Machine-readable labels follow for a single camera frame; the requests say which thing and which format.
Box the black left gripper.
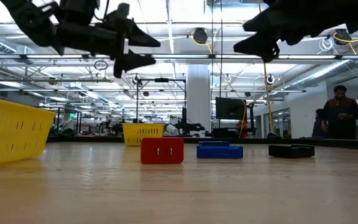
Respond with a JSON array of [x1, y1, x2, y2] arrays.
[[56, 0, 161, 78]]

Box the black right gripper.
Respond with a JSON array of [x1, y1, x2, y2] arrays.
[[233, 0, 354, 63]]

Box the blue digital clock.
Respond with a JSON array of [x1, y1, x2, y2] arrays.
[[196, 141, 244, 160]]

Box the black monitor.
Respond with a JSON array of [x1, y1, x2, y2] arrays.
[[215, 96, 247, 121]]

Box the white structural column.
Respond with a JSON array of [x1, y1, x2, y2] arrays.
[[186, 64, 213, 133]]

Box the small yellow plastic basket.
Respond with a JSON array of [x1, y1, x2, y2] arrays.
[[121, 123, 166, 147]]

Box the red orange background object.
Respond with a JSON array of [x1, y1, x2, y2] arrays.
[[236, 120, 250, 139]]

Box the person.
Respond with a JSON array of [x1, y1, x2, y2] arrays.
[[311, 108, 326, 139], [321, 85, 358, 140]]

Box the red power adapter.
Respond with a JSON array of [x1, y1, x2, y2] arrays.
[[140, 137, 185, 165]]

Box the black flat tray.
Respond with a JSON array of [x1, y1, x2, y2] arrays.
[[268, 143, 316, 159]]

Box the large yellow plastic basket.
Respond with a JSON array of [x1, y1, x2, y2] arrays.
[[0, 95, 57, 169]]

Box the black metal stand frame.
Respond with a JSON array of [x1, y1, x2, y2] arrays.
[[134, 77, 188, 125]]

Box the black ceiling cable reel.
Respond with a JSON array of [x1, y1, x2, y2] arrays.
[[193, 27, 209, 45], [333, 28, 352, 46]]

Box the hanging yellow cable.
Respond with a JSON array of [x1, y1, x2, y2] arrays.
[[261, 60, 275, 134]]

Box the black table edge rail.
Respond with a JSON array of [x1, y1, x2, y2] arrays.
[[47, 135, 358, 151]]

